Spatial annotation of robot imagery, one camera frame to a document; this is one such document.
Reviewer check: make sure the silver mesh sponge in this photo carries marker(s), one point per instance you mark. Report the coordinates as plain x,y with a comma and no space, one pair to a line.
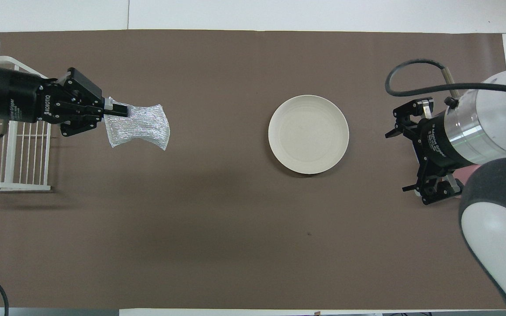
143,127

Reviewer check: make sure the brown paper table mat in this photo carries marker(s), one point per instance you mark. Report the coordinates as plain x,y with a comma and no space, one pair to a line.
235,219

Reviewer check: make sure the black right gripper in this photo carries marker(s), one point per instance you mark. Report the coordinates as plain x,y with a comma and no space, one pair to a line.
439,142

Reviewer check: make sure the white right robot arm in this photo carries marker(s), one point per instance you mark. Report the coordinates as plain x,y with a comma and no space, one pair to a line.
499,210

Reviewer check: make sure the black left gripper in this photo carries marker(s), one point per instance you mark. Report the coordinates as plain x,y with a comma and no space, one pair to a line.
18,96

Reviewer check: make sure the cream round plate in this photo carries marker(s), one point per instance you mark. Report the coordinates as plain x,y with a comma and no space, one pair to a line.
308,134

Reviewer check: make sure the pink plastic cup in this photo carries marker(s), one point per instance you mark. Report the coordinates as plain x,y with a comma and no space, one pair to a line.
464,177

